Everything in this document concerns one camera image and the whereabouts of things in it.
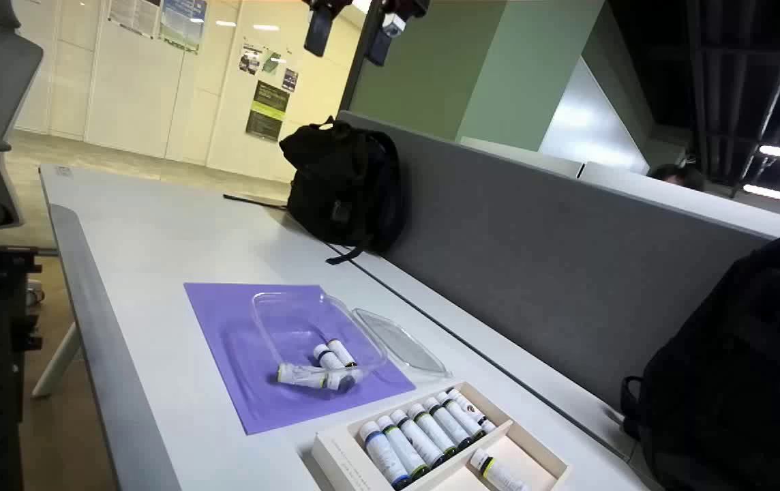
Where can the green pillar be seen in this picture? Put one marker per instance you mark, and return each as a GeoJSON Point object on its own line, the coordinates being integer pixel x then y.
{"type": "Point", "coordinates": [462, 65]}

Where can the light wooden tray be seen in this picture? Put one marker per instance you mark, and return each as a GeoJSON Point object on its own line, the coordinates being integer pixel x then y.
{"type": "Point", "coordinates": [340, 455]}

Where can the white vial blue band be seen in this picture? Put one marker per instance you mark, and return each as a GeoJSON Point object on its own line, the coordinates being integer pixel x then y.
{"type": "Point", "coordinates": [382, 455]}

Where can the small wall photo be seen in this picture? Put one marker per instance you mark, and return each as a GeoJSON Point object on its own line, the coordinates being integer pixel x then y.
{"type": "Point", "coordinates": [248, 61]}
{"type": "Point", "coordinates": [289, 80]}
{"type": "Point", "coordinates": [272, 65]}

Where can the white vial yellow-green band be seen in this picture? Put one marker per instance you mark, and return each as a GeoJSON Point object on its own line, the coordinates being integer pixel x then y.
{"type": "Point", "coordinates": [491, 470]}

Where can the purple mat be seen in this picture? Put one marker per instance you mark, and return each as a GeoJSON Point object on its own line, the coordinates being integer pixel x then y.
{"type": "Point", "coordinates": [227, 346]}

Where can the white table leg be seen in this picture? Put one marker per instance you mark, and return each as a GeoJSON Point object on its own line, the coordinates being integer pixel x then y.
{"type": "Point", "coordinates": [55, 361]}

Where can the large black backpack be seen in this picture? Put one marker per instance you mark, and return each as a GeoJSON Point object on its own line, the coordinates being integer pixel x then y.
{"type": "Point", "coordinates": [745, 365]}

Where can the small black backpack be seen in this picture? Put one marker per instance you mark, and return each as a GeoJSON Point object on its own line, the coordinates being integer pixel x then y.
{"type": "Point", "coordinates": [344, 182]}

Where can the blue white wall poster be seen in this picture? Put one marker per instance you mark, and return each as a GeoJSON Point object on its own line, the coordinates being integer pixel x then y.
{"type": "Point", "coordinates": [183, 20]}

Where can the transparent plastic bowl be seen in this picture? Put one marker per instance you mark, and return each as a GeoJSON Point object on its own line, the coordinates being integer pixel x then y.
{"type": "Point", "coordinates": [282, 316]}

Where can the yellow-green wall poster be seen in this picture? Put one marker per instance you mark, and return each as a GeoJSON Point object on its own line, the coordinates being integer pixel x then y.
{"type": "Point", "coordinates": [267, 111]}

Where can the transparent plastic lid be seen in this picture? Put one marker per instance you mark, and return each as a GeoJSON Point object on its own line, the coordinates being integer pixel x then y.
{"type": "Point", "coordinates": [401, 342]}

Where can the grey desk partition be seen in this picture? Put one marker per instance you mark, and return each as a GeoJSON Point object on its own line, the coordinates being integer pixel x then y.
{"type": "Point", "coordinates": [535, 254]}

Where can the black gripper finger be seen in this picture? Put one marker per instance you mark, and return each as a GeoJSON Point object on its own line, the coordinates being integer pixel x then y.
{"type": "Point", "coordinates": [321, 31]}
{"type": "Point", "coordinates": [389, 37]}

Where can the white vial dark cap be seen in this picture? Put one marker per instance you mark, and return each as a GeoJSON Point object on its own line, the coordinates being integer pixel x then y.
{"type": "Point", "coordinates": [344, 352]}
{"type": "Point", "coordinates": [325, 359]}
{"type": "Point", "coordinates": [304, 376]}

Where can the white vial green band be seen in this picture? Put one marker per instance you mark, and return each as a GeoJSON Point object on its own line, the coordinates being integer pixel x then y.
{"type": "Point", "coordinates": [422, 437]}
{"type": "Point", "coordinates": [472, 411]}
{"type": "Point", "coordinates": [439, 430]}
{"type": "Point", "coordinates": [405, 448]}
{"type": "Point", "coordinates": [456, 418]}

